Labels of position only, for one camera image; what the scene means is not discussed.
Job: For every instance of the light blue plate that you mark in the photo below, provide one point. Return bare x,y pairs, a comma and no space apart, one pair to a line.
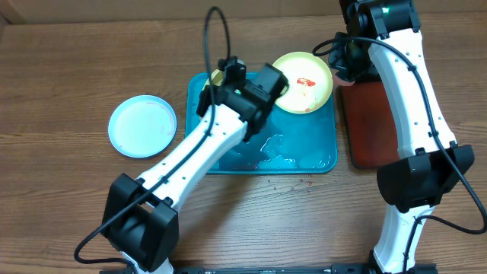
142,126

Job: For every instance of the black red-lined tray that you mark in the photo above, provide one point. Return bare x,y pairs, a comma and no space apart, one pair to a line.
369,124

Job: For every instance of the teal plastic tray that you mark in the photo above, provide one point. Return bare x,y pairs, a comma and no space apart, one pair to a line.
288,144

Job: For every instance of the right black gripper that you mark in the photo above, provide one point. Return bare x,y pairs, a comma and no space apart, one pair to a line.
340,61

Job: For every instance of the yellow-green plate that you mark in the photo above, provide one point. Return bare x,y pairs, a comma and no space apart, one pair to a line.
310,82
217,77

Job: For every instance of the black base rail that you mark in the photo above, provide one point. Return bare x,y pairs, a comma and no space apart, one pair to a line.
338,268

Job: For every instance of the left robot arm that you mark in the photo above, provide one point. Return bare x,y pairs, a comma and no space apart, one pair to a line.
141,218

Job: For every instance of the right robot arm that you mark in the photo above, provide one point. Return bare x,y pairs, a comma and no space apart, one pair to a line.
383,40

